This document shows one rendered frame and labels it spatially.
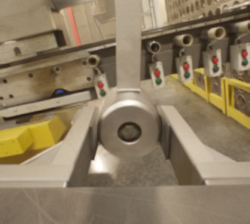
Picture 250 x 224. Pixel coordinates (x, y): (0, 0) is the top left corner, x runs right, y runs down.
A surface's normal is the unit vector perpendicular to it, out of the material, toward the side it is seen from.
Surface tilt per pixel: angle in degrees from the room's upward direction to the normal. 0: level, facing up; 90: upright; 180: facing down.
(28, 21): 90
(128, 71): 90
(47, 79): 90
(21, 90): 90
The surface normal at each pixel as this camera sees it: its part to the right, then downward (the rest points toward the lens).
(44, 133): 0.01, 0.29
